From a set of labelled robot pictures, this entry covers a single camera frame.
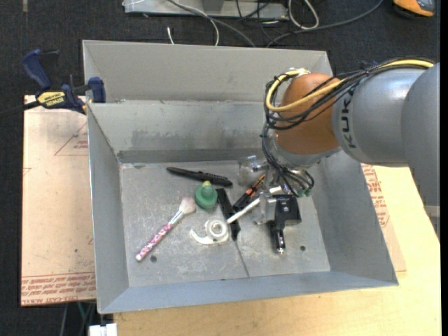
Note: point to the white tape dispenser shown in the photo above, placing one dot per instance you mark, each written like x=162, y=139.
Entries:
x=215, y=231

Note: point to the black pen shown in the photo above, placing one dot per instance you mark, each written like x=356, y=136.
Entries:
x=196, y=175

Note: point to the clear glass piece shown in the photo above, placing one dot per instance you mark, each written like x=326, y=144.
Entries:
x=246, y=171

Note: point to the pink makeup brush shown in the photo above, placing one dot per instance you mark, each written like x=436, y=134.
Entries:
x=164, y=231

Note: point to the brown cardboard board red print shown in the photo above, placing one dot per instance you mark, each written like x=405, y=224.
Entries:
x=56, y=205

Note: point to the grey metal bin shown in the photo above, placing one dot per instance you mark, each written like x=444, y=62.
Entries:
x=175, y=135

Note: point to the orange and black marker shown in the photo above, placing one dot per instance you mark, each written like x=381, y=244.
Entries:
x=250, y=192

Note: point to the white stick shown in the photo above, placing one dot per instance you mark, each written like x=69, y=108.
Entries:
x=241, y=213

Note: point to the black flat bar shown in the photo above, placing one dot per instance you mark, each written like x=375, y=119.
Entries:
x=227, y=208

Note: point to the green cap with yellow tip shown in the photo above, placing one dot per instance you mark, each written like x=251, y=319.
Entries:
x=206, y=196

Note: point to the black car charger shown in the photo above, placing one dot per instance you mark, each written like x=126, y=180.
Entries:
x=288, y=210

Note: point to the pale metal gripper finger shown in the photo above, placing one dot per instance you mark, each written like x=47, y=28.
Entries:
x=273, y=208
x=262, y=213

